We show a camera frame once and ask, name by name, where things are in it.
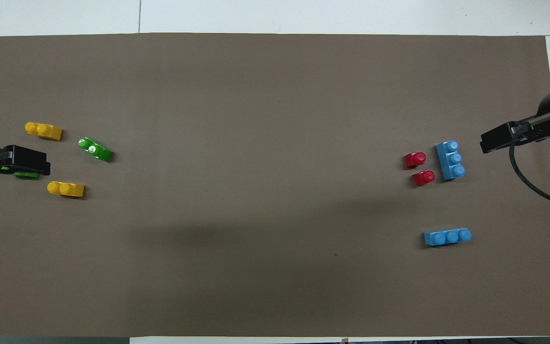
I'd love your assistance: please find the blue three-stud toy block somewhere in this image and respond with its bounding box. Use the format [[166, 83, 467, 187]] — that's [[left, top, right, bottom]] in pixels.
[[435, 140, 466, 181], [423, 227, 473, 247]]

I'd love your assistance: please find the yellow two-stud toy block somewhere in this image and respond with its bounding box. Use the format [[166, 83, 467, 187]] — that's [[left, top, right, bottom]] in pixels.
[[47, 181, 85, 198], [24, 121, 63, 141]]

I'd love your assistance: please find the brown paper table mat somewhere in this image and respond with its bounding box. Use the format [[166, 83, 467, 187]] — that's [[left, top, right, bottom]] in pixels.
[[0, 32, 550, 338]]

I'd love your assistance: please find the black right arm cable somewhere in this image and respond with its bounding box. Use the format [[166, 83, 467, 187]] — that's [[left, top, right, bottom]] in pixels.
[[508, 133, 550, 207]]

